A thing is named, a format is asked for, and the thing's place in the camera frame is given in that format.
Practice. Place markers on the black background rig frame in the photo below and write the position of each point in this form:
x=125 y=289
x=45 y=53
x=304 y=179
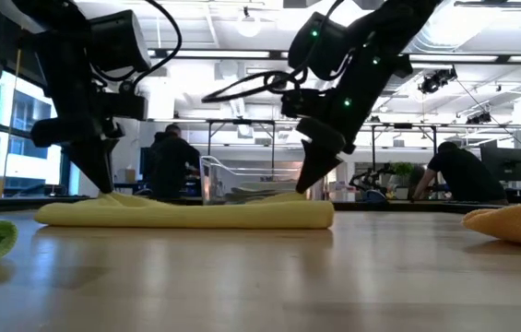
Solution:
x=241 y=122

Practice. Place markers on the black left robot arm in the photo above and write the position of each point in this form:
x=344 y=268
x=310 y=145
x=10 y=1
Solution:
x=57 y=37

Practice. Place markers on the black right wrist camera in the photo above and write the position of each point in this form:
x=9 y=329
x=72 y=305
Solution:
x=304 y=102

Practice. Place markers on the black overhead crossbar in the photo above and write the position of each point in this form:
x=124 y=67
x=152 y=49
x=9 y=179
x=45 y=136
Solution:
x=449 y=58

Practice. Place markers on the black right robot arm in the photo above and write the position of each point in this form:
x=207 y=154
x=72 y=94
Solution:
x=389 y=23

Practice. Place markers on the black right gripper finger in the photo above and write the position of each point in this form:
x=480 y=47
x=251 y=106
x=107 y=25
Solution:
x=320 y=157

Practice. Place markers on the yellow microfiber towel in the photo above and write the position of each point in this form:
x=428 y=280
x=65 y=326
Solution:
x=186 y=214

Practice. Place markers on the black computer monitor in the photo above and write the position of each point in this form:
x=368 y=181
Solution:
x=513 y=163

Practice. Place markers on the black ceiling-hung camera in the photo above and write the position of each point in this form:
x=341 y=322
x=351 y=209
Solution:
x=435 y=80

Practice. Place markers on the clear plastic bin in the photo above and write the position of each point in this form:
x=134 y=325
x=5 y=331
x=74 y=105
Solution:
x=216 y=180

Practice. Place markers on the orange microfiber towel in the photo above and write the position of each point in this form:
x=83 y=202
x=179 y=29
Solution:
x=518 y=226

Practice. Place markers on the large black-framed window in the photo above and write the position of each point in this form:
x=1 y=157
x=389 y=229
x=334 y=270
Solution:
x=29 y=110

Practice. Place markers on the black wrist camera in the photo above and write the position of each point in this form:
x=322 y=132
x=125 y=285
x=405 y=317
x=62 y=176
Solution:
x=304 y=102
x=128 y=106

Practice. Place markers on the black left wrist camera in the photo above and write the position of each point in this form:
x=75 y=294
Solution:
x=128 y=106

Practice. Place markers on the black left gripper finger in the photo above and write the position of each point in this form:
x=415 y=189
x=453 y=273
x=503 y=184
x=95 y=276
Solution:
x=96 y=166

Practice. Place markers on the person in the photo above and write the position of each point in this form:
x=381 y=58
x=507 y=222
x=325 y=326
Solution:
x=463 y=175
x=170 y=166

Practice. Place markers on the green background plant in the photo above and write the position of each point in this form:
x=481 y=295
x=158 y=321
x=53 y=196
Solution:
x=403 y=168

